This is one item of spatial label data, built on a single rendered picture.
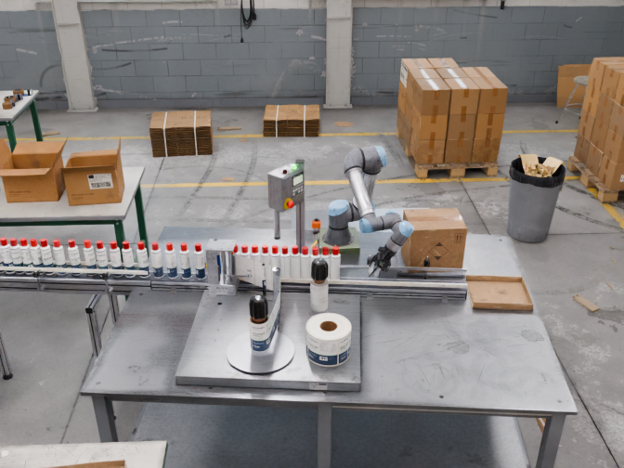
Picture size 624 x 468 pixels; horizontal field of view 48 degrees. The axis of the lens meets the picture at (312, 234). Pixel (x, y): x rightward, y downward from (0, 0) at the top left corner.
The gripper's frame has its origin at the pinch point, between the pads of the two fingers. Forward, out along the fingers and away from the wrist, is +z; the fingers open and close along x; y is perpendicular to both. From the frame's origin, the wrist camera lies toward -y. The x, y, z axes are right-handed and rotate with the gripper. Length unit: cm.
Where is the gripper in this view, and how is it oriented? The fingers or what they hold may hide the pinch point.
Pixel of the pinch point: (370, 274)
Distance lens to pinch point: 362.7
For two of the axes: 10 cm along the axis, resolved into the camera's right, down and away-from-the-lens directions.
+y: -0.5, 4.8, -8.7
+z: -5.0, 7.4, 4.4
